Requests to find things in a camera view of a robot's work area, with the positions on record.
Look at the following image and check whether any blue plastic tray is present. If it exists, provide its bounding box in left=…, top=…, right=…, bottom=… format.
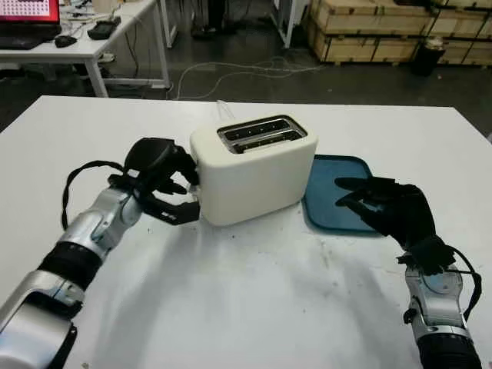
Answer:
left=301, top=154, right=385, bottom=236

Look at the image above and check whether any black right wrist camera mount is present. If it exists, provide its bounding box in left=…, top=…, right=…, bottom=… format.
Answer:
left=395, top=236, right=458, bottom=276

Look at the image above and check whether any white toaster power cord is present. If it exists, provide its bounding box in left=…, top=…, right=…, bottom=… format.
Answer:
left=215, top=99, right=235, bottom=119

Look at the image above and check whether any black laptop with red screen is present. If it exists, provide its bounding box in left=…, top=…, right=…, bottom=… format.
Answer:
left=0, top=0, right=62, bottom=50

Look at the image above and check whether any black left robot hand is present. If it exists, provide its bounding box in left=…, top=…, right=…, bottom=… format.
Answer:
left=123, top=137, right=200, bottom=198

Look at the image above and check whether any white cable on floor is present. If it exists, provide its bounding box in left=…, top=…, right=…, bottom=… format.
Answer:
left=172, top=55, right=327, bottom=101

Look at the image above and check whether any cream two-slot toaster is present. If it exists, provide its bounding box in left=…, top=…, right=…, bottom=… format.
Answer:
left=187, top=114, right=319, bottom=228

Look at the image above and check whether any black trash bin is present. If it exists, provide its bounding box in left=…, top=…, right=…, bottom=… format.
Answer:
left=411, top=36, right=447, bottom=77

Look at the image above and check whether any white office desk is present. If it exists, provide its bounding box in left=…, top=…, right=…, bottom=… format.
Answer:
left=0, top=0, right=172, bottom=98

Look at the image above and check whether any black handheld controller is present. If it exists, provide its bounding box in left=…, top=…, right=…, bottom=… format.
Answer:
left=87, top=21, right=122, bottom=39

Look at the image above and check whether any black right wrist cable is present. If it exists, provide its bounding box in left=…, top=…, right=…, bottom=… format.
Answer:
left=441, top=248, right=484, bottom=320

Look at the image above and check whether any white table frame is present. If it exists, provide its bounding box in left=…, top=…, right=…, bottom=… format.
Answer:
left=159, top=0, right=180, bottom=49
left=268, top=0, right=295, bottom=49

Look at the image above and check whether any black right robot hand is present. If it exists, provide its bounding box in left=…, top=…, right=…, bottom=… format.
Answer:
left=333, top=176, right=439, bottom=251

